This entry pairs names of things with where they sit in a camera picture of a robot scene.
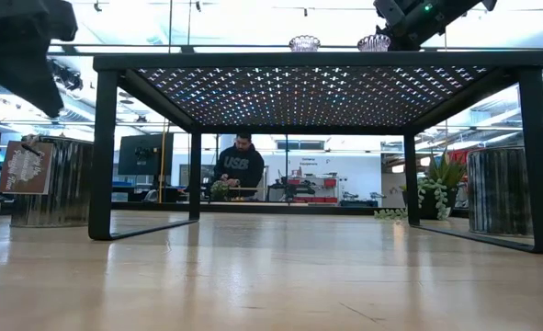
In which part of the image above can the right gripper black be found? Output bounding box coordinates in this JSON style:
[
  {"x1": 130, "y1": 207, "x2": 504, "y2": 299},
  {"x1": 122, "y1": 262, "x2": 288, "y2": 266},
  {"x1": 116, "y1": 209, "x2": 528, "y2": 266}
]
[{"x1": 372, "y1": 0, "x2": 500, "y2": 52}]

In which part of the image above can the pink glass candle holder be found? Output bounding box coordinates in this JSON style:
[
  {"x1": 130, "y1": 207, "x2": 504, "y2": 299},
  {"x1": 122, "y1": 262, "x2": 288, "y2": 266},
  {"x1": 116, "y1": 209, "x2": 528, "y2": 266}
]
[
  {"x1": 288, "y1": 35, "x2": 322, "y2": 52},
  {"x1": 356, "y1": 33, "x2": 392, "y2": 52}
]

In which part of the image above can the silver tin candle with tag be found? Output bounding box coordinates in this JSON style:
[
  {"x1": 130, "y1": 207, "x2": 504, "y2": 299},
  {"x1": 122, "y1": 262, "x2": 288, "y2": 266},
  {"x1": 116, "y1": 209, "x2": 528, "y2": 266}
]
[
  {"x1": 466, "y1": 145, "x2": 543, "y2": 237},
  {"x1": 0, "y1": 134, "x2": 96, "y2": 229}
]

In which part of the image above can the black ceiling light fixture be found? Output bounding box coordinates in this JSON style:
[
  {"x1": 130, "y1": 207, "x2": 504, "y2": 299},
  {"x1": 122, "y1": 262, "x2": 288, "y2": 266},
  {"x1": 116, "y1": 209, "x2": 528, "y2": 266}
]
[{"x1": 48, "y1": 58, "x2": 85, "y2": 92}]

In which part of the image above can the black perforated metal riser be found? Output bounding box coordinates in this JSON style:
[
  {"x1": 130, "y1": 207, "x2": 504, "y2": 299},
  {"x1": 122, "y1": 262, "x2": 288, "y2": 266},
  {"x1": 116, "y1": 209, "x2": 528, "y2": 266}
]
[{"x1": 88, "y1": 50, "x2": 543, "y2": 255}]

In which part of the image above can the rack with red bins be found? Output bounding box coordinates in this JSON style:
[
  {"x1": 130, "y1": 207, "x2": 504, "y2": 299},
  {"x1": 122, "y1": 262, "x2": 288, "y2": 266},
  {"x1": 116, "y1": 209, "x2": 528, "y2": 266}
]
[{"x1": 447, "y1": 147, "x2": 470, "y2": 166}]

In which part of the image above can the black monitor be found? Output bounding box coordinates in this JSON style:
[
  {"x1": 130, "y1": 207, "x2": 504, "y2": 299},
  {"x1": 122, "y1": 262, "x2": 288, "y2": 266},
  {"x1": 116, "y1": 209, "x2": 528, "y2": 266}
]
[{"x1": 117, "y1": 132, "x2": 175, "y2": 177}]

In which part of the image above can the green potted succulent plant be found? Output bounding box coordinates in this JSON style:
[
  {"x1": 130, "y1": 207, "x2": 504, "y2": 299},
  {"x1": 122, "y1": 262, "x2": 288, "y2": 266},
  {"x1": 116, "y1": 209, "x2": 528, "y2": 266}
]
[{"x1": 373, "y1": 149, "x2": 469, "y2": 223}]

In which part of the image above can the yellow vertical pole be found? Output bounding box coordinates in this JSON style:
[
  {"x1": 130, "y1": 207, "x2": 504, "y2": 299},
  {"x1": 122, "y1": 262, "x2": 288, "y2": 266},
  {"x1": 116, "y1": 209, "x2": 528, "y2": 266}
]
[{"x1": 158, "y1": 118, "x2": 168, "y2": 204}]

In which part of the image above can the shelf with red bins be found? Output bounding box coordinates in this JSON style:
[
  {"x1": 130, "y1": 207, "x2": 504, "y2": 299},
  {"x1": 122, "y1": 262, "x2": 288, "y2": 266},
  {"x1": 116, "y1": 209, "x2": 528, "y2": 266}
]
[{"x1": 288, "y1": 174, "x2": 340, "y2": 205}]

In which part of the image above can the person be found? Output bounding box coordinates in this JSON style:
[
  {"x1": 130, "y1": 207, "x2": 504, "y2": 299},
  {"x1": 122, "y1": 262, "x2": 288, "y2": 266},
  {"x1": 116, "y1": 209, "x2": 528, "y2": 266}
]
[{"x1": 212, "y1": 132, "x2": 266, "y2": 202}]

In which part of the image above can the small green plant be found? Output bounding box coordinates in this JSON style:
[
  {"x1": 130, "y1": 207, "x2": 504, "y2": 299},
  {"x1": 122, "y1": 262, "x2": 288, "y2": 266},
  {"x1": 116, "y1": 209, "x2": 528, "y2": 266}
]
[{"x1": 209, "y1": 179, "x2": 231, "y2": 202}]

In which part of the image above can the black aluminium rig frame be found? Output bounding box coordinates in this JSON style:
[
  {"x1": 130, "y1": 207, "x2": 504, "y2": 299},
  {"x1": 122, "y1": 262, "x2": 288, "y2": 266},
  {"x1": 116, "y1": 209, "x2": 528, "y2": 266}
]
[{"x1": 0, "y1": 42, "x2": 543, "y2": 217}]

